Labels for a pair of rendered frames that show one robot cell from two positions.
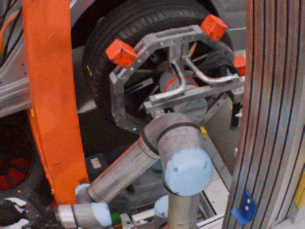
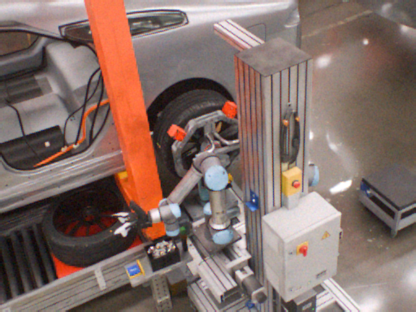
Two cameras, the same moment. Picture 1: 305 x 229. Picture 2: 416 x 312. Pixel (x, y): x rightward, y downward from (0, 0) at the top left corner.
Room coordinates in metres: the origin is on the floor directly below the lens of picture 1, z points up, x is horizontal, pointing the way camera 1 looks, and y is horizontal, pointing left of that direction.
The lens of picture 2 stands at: (-1.09, -0.01, 3.20)
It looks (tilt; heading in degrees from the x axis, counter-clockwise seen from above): 39 degrees down; 359
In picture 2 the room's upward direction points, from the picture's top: 7 degrees counter-clockwise
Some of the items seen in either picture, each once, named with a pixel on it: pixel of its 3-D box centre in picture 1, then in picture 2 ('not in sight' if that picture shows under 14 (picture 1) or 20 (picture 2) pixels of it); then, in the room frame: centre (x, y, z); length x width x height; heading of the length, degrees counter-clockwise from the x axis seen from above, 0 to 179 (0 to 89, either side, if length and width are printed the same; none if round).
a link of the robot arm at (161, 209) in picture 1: (172, 215); (214, 214); (1.13, -0.06, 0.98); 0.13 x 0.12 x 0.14; 10
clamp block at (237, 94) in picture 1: (233, 90); not in sight; (1.78, -0.33, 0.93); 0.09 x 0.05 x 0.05; 20
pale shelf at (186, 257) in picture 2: not in sight; (158, 263); (1.29, 0.34, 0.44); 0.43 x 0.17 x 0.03; 110
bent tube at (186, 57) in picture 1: (210, 62); (228, 132); (1.84, -0.23, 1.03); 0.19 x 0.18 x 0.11; 20
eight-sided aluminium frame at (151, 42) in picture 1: (175, 82); (210, 148); (1.92, -0.10, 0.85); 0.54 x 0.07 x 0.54; 110
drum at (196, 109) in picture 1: (182, 94); (214, 153); (1.85, -0.12, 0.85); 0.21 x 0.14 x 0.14; 20
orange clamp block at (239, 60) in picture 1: (238, 66); not in sight; (2.03, -0.39, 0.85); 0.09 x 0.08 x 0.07; 110
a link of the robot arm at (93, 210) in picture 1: (91, 215); (169, 212); (0.96, 0.18, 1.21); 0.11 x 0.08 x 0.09; 100
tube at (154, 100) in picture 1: (164, 73); (202, 141); (1.77, -0.05, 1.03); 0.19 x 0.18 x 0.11; 20
